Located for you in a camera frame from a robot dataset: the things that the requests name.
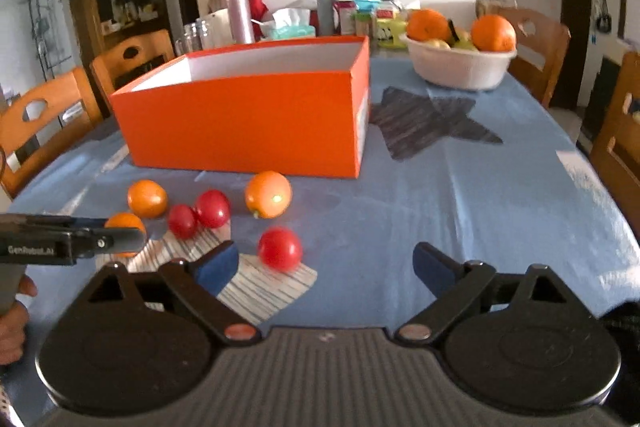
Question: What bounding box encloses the wooden chair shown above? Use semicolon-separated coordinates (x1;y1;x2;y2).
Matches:
590;52;640;218
0;68;103;200
492;7;571;108
90;29;176;112

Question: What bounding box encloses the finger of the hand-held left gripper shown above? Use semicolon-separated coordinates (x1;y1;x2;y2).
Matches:
80;227;147;262
65;216;110;230

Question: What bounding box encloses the white bowl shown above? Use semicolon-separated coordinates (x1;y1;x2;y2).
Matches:
399;32;518;90

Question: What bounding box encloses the white tote bag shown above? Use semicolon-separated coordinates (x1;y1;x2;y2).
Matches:
200;7;233;48

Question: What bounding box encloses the red and white jar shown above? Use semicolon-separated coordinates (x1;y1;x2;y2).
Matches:
334;0;357;35

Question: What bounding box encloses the tissue pack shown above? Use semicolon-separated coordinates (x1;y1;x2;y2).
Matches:
260;8;317;40

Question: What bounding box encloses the clear glass mug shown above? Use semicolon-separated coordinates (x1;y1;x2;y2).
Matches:
175;19;216;56

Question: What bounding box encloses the red tomato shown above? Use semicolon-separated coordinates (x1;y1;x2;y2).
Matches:
257;227;304;271
167;204;198;240
194;189;232;229

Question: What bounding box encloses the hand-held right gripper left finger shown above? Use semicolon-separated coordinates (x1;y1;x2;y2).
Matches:
85;241;263;348

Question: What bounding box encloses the small orange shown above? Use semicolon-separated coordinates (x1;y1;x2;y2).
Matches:
104;212;147;258
127;180;169;219

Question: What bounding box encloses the pink thermos bottle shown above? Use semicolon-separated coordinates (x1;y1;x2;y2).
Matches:
224;0;256;45

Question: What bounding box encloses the person's left hand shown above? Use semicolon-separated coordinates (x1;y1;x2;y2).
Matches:
0;276;38;365

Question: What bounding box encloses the orange cardboard box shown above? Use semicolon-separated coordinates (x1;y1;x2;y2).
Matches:
109;36;372;179

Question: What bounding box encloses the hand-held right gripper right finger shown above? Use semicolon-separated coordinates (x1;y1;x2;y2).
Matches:
394;242;596;343

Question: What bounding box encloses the large orange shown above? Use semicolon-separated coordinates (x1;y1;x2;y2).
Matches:
471;14;517;52
406;8;453;42

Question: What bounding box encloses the medium orange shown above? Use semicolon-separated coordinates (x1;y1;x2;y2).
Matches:
244;171;293;220

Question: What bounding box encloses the blue star-print tablecloth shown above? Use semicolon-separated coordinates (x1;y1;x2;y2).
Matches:
0;49;640;427

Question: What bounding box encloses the grey bottle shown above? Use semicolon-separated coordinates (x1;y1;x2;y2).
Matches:
315;0;335;36

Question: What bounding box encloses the yellow-green panda box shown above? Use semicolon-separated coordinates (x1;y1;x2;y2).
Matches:
376;19;408;48

